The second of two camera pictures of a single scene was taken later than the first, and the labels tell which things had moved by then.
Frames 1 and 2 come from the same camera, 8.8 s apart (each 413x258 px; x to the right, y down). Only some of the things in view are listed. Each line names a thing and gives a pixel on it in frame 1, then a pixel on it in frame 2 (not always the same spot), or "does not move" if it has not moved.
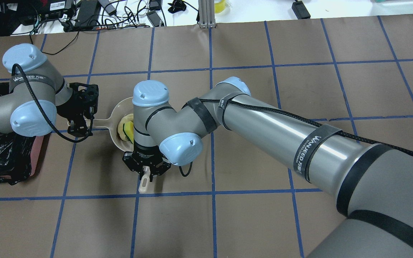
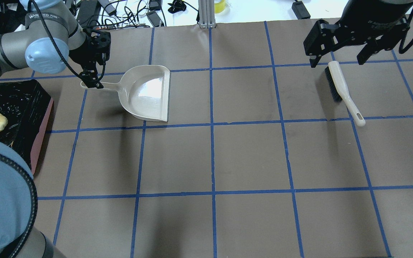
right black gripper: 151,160 -> 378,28
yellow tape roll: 219,7 does not move
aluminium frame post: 206,9 does not move
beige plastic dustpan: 124,106 -> 145,90
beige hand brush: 144,185 -> 340,91
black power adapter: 300,10 does not move
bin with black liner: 8,157 -> 28,108
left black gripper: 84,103 -> 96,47
